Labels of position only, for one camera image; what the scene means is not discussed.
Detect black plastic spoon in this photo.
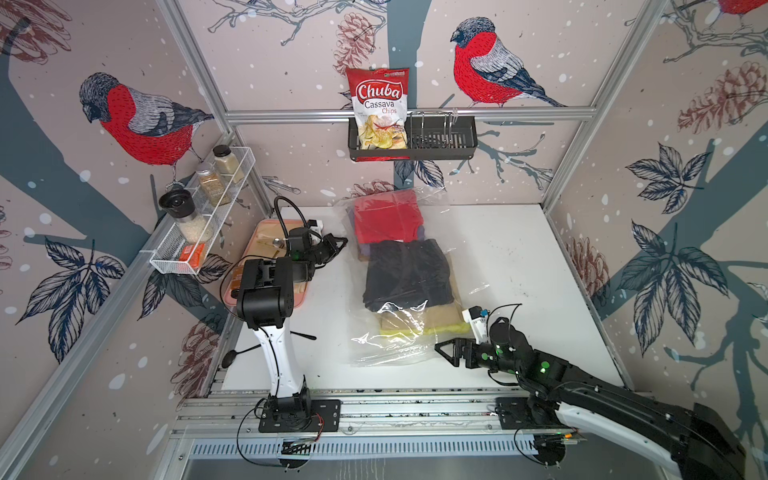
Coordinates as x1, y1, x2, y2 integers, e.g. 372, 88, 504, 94
221, 344, 262, 369

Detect red folded garment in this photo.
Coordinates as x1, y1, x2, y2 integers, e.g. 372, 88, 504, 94
353, 189, 424, 244

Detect tan folded garment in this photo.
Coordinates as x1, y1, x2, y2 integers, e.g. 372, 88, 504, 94
376, 302, 467, 328

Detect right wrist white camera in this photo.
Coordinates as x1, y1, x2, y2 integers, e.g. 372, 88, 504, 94
462, 306, 490, 344

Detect pink tray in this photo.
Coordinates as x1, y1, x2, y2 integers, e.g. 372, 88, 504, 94
221, 218, 313, 310

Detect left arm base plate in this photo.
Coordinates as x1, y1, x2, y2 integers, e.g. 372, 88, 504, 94
255, 399, 342, 433

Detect Chuba cassava chips bag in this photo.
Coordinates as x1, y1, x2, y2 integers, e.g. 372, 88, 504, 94
346, 68, 409, 150

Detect black lid spice jar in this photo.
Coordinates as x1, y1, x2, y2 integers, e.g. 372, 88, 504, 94
158, 188, 213, 244

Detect yellow green garment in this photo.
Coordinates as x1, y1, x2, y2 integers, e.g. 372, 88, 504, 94
380, 324, 471, 336

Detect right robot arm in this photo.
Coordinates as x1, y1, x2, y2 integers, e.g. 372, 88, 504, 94
435, 318, 746, 479

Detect clear plastic vacuum bag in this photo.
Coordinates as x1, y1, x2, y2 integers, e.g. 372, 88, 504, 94
334, 186, 468, 366

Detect black plastic fork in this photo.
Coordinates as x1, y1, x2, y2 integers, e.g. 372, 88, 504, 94
291, 331, 318, 341

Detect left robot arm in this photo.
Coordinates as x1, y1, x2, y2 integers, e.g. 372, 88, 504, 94
235, 226, 348, 425

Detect black trousers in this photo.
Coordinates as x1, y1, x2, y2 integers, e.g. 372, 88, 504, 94
362, 239, 454, 313

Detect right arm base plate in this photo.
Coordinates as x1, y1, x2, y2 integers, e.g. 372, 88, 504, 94
494, 397, 562, 430

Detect black wire basket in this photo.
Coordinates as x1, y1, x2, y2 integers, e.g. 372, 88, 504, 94
347, 114, 478, 162

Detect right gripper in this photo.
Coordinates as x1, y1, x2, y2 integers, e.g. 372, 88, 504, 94
434, 337, 522, 379

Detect white wire shelf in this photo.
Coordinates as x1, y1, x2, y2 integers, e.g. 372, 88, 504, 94
150, 146, 255, 276

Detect spice jar rear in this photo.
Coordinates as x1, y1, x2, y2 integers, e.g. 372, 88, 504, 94
213, 145, 245, 183

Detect small orange box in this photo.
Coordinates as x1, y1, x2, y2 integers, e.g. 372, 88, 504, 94
178, 243, 206, 270

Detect spice jar middle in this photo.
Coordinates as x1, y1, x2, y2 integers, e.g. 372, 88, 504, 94
196, 165, 230, 207

